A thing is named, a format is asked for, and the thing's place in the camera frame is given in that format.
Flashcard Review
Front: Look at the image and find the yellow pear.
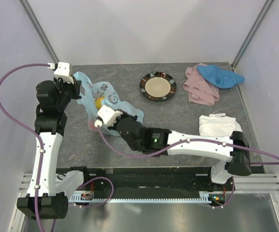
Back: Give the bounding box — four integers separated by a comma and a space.
95, 97, 106, 110

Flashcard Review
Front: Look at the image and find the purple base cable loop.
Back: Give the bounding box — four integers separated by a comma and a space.
74, 176, 116, 208

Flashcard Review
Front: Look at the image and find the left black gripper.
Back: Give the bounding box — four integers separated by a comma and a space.
53, 74, 82, 111

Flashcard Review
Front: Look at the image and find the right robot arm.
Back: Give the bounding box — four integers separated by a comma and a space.
102, 110, 251, 190

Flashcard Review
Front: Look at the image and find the light blue plastic bag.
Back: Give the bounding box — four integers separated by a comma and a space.
74, 72, 144, 136

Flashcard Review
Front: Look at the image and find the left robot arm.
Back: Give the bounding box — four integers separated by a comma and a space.
16, 79, 91, 220

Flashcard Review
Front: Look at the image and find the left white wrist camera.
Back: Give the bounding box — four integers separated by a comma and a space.
47, 62, 74, 84

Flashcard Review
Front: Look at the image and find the aluminium frame post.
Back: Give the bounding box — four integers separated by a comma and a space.
18, 0, 59, 63
231, 0, 275, 69

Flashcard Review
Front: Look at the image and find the white printed t-shirt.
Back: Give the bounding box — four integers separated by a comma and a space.
199, 113, 243, 137

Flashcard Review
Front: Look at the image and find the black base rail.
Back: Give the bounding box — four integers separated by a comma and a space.
56, 167, 233, 195

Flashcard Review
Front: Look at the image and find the black round plate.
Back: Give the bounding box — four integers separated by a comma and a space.
139, 72, 177, 101

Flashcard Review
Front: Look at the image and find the right aluminium frame post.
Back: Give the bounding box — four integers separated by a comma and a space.
231, 0, 275, 69

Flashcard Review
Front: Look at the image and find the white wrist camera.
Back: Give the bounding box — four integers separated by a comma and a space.
47, 62, 74, 84
94, 105, 123, 128

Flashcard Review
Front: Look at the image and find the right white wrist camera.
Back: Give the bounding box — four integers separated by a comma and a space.
94, 105, 123, 128

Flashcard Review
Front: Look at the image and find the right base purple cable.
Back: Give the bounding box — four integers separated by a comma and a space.
202, 177, 236, 210

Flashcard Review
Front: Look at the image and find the left aluminium frame post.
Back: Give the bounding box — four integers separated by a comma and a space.
18, 0, 59, 63

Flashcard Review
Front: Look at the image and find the blue cloth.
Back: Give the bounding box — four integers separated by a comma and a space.
196, 65, 245, 89

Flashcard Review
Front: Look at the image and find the mauve pink cloth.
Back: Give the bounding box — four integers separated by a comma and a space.
182, 63, 220, 106

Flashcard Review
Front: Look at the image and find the white slotted cable duct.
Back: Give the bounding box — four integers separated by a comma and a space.
69, 192, 224, 204

